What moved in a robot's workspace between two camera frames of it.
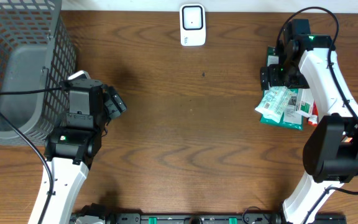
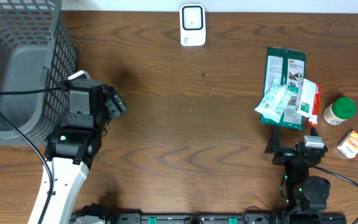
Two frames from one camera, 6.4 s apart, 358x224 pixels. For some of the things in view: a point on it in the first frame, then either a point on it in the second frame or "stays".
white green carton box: (304, 102) stays
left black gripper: (114, 102) stays
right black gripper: (275, 79) -> (275, 145)
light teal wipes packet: (273, 103) stays
